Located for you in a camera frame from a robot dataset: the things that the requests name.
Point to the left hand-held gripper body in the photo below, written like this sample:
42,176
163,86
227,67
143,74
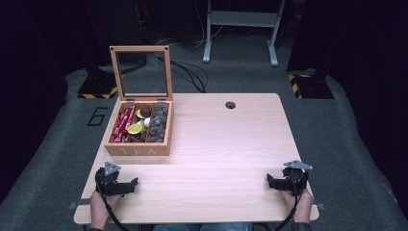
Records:
110,183

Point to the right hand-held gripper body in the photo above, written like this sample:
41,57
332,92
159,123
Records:
296,179

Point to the person's left hand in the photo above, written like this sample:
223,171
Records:
101,208

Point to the person's right hand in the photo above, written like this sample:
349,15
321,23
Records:
301,207

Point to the wooden box with open lid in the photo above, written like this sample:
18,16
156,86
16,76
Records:
138,149

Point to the brown coffee capsule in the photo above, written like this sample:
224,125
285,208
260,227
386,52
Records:
146,111
137,138

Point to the yellow lid coffee capsule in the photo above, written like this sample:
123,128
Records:
134,129
139,114

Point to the stack of red packets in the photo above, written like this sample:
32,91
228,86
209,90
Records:
123,123

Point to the white coffee capsule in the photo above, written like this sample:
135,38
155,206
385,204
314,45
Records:
147,122

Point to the pile of grey tea bags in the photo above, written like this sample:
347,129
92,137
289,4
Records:
158,125

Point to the black base hazard stripes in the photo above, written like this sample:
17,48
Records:
96,86
312,86

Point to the white metal stand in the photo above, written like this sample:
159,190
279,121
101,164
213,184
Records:
240,19

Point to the grey metal table bracket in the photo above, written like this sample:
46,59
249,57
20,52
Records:
78,203
319,206

